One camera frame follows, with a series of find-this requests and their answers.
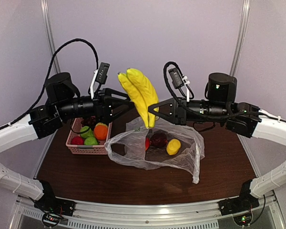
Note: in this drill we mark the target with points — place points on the yellow banana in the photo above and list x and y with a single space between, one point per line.
141 92

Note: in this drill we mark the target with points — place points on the green bumpy fruit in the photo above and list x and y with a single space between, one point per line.
86 132
91 141

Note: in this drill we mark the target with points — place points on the aluminium corner post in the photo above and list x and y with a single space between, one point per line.
242 29
53 50

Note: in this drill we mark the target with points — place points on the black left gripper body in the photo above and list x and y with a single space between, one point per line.
67 109

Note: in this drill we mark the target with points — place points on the pink perforated plastic basket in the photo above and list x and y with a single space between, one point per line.
87 150

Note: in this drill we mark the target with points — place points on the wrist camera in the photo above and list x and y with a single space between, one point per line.
181 83
100 77

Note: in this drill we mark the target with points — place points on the dark red fruit in bag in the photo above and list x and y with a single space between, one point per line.
158 140

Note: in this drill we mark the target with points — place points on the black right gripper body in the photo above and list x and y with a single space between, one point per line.
184 116

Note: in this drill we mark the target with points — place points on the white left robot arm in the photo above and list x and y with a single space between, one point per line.
38 123

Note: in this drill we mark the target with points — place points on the pale yellow bumpy fruit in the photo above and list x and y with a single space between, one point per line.
103 124

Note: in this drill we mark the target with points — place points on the red bumpy fruit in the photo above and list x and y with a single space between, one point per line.
77 140

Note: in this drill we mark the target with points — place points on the green bumpy fruit front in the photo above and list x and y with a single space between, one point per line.
91 141

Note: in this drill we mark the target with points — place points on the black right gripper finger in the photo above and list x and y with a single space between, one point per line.
170 117
156 107

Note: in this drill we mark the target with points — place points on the aluminium corner post left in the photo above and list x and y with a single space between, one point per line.
53 50

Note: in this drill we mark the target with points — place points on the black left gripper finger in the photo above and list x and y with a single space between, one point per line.
115 94
115 110

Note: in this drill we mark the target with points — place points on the red orange mango fruit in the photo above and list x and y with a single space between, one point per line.
147 143

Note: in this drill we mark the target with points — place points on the clear plastic bag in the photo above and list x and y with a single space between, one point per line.
128 148

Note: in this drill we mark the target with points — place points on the aluminium corner post right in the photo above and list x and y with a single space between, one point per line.
242 29

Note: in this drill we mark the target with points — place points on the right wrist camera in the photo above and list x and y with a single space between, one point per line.
181 83

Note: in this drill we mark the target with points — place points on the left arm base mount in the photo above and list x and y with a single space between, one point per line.
54 211

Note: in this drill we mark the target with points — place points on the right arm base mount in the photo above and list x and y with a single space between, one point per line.
240 209

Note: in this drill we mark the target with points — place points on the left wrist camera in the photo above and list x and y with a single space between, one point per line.
100 77

